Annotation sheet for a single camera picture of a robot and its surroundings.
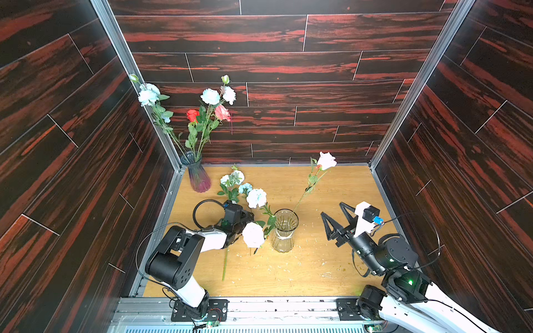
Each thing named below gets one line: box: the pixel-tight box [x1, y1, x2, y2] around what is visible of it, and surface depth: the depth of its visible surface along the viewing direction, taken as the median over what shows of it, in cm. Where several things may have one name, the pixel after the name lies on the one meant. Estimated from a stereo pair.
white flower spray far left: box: [129, 73, 188, 161], surface depth 85 cm
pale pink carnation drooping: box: [242, 222, 278, 255], surface depth 52 cm
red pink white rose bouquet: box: [185, 74, 237, 162], surface depth 86 cm
